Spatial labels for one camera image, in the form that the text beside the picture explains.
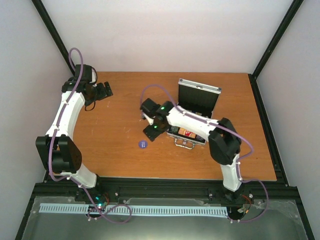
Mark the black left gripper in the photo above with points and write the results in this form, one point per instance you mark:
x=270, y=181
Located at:
x=103, y=93

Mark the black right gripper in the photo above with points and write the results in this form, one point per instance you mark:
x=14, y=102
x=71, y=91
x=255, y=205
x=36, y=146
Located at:
x=152, y=134

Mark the purple dealer button disc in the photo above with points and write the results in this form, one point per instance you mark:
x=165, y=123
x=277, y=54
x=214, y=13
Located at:
x=143, y=144

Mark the green poker chip stack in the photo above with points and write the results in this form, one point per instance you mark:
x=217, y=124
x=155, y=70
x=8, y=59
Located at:
x=173, y=130

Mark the red playing card deck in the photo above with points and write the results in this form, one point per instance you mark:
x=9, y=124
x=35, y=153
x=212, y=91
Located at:
x=186, y=133

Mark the blue playing card deck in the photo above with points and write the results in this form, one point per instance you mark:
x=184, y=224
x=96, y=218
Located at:
x=197, y=113

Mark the aluminium poker case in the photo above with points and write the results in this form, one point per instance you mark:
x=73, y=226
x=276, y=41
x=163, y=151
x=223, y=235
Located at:
x=197, y=98

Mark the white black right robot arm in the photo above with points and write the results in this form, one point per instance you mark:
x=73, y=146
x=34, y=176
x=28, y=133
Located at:
x=224, y=144

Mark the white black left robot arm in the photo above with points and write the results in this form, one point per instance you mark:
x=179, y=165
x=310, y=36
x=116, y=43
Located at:
x=59, y=154

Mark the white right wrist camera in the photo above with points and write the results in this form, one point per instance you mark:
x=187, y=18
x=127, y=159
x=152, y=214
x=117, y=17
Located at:
x=147, y=118

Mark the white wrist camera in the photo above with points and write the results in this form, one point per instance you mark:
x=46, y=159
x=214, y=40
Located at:
x=147, y=118
x=94, y=76

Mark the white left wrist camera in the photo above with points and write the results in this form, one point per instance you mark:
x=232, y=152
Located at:
x=94, y=76

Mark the light blue cable duct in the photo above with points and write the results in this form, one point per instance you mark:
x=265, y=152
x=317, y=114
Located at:
x=136, y=210

